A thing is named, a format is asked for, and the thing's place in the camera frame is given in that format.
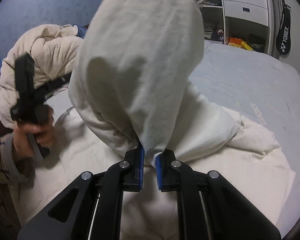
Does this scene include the white hooded puffer jacket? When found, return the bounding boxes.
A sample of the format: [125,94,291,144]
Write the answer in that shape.
[18,0,281,239]

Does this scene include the person left sleeve forearm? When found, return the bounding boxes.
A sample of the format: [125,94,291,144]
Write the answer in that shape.
[0,133,33,239]

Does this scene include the person left hand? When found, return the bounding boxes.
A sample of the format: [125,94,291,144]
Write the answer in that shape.
[13,106,55,162]

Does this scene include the cream knitted blanket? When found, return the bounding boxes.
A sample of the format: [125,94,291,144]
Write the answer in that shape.
[0,24,83,128]

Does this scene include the light blue bed sheet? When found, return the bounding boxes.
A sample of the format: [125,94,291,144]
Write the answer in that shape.
[8,39,300,231]

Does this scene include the orange yellow toy blocks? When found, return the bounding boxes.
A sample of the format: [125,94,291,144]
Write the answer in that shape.
[228,37,254,51]

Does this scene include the black Yonex racket bag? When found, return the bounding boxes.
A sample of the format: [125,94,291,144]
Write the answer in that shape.
[276,0,291,56]

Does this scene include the open wardrobe shelf unit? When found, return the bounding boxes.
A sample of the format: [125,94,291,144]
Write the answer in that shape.
[196,0,275,55]

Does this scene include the white drawer cabinet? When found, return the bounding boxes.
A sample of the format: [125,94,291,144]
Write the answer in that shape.
[223,0,269,27]

